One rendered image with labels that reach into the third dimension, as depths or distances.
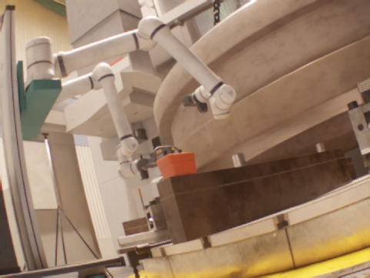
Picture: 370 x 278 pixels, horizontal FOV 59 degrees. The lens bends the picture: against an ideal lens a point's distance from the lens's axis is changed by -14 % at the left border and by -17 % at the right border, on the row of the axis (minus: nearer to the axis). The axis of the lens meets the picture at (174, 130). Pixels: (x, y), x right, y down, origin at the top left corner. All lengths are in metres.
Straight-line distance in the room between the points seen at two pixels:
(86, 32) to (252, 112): 4.32
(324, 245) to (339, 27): 1.47
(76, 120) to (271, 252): 4.05
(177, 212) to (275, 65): 1.24
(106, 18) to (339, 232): 5.17
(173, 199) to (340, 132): 5.09
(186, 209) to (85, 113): 3.48
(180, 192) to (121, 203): 5.38
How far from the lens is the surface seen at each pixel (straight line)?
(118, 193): 7.42
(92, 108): 5.21
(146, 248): 2.69
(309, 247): 1.84
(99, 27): 6.18
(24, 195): 1.70
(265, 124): 2.48
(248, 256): 2.03
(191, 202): 2.08
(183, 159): 2.14
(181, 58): 1.89
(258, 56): 2.73
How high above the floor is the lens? 0.35
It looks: 16 degrees up
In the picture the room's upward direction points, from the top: 15 degrees counter-clockwise
